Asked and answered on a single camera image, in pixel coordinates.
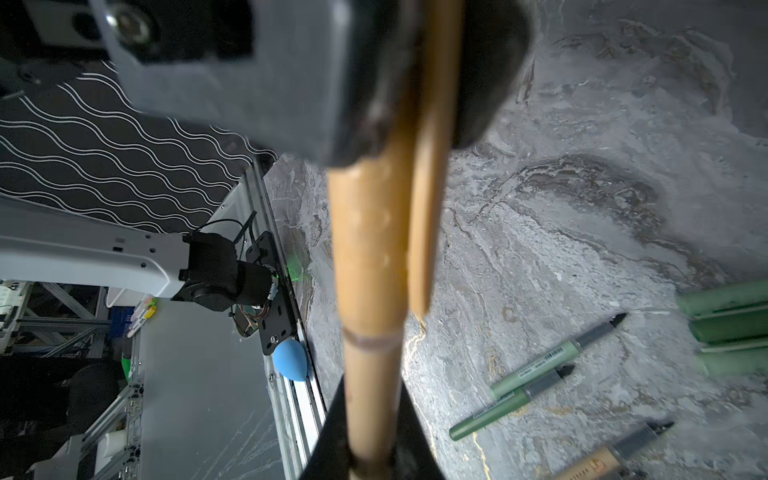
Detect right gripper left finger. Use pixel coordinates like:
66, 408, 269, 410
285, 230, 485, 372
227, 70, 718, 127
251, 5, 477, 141
91, 1, 420, 167

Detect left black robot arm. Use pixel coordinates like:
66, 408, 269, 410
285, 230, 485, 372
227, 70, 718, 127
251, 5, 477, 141
1, 200, 279, 312

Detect green pen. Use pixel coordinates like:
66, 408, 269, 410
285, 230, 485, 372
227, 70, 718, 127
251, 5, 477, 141
449, 363, 575, 441
491, 312, 628, 400

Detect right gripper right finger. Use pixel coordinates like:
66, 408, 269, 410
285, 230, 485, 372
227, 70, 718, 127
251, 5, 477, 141
452, 0, 531, 149

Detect aluminium front rail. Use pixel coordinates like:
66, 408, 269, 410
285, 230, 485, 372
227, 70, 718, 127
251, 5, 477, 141
240, 162, 326, 479

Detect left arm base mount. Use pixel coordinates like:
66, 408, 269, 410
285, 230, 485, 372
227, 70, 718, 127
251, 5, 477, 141
230, 231, 298, 356

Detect green pen far left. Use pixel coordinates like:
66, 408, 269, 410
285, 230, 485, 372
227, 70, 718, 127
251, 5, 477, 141
491, 312, 628, 400

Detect blue egg-shaped object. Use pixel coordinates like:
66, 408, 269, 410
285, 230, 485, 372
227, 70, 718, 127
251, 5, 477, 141
272, 338, 309, 382

